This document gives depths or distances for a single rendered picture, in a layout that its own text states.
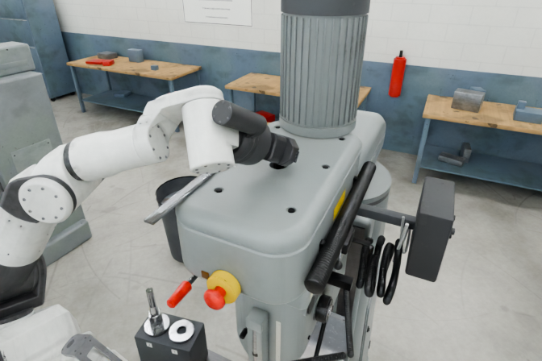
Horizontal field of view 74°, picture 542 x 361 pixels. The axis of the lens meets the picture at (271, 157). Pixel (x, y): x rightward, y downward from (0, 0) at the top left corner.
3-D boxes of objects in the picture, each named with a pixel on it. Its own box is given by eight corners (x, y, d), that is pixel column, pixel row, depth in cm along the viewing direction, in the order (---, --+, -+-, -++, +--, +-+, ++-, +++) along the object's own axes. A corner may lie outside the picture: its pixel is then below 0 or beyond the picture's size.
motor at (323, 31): (343, 145, 83) (360, -6, 68) (266, 130, 91) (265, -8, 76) (363, 117, 99) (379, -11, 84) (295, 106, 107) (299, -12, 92)
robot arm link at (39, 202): (53, 124, 61) (15, 212, 70) (-2, 157, 50) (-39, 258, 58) (115, 159, 64) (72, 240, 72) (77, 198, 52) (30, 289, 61)
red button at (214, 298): (222, 316, 59) (220, 300, 58) (202, 308, 61) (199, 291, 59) (231, 301, 62) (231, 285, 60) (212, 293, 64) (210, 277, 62)
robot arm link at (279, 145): (239, 162, 74) (201, 155, 63) (252, 118, 73) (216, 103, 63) (290, 180, 67) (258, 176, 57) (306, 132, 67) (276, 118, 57)
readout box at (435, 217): (439, 285, 94) (460, 221, 84) (403, 275, 97) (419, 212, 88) (443, 239, 110) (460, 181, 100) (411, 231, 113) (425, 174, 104)
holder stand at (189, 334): (194, 383, 131) (189, 350, 122) (142, 368, 136) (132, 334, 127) (208, 354, 141) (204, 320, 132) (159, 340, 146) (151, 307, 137)
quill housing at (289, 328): (298, 387, 91) (304, 300, 76) (229, 354, 98) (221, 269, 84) (322, 328, 106) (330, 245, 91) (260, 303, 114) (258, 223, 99)
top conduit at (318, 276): (323, 298, 59) (324, 283, 57) (298, 289, 60) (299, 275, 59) (375, 173, 95) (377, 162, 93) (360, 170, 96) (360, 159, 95)
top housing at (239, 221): (294, 321, 60) (298, 248, 52) (170, 271, 70) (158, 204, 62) (359, 185, 97) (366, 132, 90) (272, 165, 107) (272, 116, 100)
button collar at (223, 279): (236, 309, 62) (235, 284, 59) (207, 296, 64) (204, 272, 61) (242, 300, 64) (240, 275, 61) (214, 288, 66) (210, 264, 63)
